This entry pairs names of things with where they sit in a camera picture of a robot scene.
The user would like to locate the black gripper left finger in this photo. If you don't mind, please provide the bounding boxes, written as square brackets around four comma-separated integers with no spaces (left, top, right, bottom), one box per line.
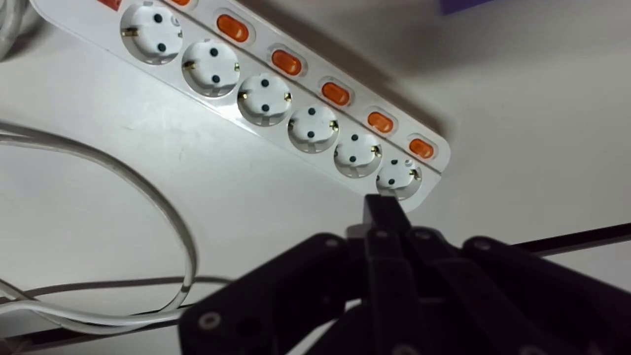
[178,193,399,355]

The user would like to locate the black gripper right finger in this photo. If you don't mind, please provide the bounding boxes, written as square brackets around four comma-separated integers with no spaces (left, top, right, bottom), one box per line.
[383,193,631,355]

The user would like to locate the white power strip orange switches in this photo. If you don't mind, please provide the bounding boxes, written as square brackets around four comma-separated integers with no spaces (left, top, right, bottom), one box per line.
[28,0,454,213]

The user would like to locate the purple mat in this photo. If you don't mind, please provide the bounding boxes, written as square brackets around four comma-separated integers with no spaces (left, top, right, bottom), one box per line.
[439,0,494,16]

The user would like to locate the white power strip cable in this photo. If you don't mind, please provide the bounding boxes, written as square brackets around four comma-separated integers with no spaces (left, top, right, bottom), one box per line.
[0,116,233,339]

